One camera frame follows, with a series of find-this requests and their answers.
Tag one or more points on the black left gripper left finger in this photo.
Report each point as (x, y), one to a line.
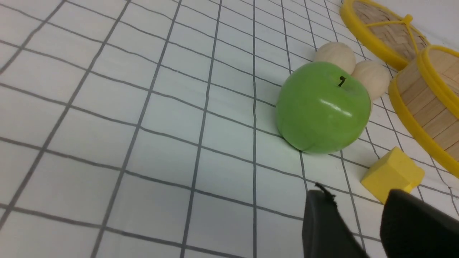
(324, 233)

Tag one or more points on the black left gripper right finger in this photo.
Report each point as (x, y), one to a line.
(411, 228)

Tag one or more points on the cream bun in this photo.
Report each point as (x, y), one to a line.
(338, 54)
(373, 76)

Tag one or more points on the bamboo steamer tray yellow rim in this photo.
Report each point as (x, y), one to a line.
(425, 97)

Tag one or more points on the bamboo steamer lid yellow rim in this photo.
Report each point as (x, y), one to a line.
(388, 36)

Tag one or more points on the yellow foam cube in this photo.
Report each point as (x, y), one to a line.
(395, 170)

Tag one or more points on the green plastic apple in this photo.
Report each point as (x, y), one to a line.
(322, 109)

